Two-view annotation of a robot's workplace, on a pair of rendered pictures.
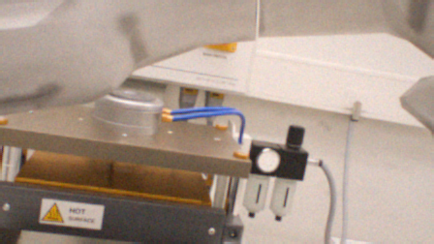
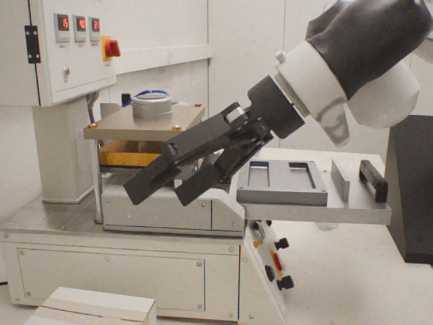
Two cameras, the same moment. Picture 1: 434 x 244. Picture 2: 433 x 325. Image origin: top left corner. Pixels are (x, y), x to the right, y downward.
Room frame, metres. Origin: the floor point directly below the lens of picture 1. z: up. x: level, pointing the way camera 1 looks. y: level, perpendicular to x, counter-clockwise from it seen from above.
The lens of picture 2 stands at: (0.30, 0.87, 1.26)
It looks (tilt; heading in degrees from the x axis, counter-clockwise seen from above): 17 degrees down; 285
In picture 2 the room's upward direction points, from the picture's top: straight up
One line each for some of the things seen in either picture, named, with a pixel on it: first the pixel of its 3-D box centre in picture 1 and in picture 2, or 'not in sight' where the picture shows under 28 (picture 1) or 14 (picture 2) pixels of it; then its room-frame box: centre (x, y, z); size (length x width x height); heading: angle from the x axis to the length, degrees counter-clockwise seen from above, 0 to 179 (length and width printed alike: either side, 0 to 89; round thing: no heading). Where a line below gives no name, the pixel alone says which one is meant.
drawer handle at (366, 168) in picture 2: not in sight; (372, 179); (0.20, 0.03, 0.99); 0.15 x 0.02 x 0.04; 99
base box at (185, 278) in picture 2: not in sight; (163, 234); (0.64, 0.08, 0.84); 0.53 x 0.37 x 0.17; 9
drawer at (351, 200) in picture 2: not in sight; (302, 185); (0.34, 0.05, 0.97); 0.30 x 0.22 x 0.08; 9
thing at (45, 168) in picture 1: (127, 163); (154, 135); (0.64, 0.09, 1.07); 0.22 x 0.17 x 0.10; 99
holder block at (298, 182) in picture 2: not in sight; (279, 179); (0.38, 0.06, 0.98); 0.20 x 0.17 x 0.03; 99
